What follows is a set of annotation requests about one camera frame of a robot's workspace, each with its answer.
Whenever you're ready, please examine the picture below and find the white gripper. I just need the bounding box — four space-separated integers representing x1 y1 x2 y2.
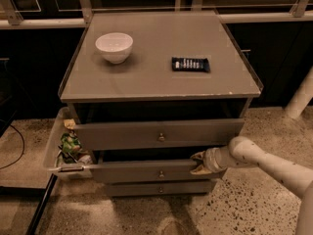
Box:
190 147 228 175

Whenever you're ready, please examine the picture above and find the grey drawer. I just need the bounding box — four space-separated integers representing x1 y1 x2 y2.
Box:
90 147 223 184
105 179 216 197
74 118 244 150

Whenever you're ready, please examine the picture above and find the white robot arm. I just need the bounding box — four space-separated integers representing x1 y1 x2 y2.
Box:
190 136 313 235

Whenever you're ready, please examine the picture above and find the grey top drawer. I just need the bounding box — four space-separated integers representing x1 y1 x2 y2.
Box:
74 118 244 150

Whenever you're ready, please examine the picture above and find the grey bottom drawer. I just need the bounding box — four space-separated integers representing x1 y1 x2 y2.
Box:
105 179 216 197

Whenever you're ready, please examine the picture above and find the grey drawer cabinet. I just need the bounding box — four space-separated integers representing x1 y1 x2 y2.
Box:
58 11 264 198

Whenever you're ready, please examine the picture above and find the dark blue snack bar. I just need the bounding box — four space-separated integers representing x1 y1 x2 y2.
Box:
171 57 210 72

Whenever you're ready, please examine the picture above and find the green snack bag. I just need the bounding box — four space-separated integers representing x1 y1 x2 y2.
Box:
61 132 82 154

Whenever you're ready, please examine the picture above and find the clear plastic storage bin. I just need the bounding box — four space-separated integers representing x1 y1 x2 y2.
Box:
43 107 93 180

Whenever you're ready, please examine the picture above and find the white ceramic bowl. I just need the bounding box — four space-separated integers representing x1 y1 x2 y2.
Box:
95 32 133 64

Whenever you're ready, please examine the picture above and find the black bar on floor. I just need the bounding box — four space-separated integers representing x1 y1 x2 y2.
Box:
25 174 58 235

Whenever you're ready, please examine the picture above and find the metal railing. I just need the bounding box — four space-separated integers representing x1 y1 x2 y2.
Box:
0 0 313 28

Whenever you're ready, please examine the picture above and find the white post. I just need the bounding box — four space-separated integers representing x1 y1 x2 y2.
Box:
285 67 313 118

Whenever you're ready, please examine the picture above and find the black floor cable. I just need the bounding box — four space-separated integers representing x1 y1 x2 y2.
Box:
0 118 26 170

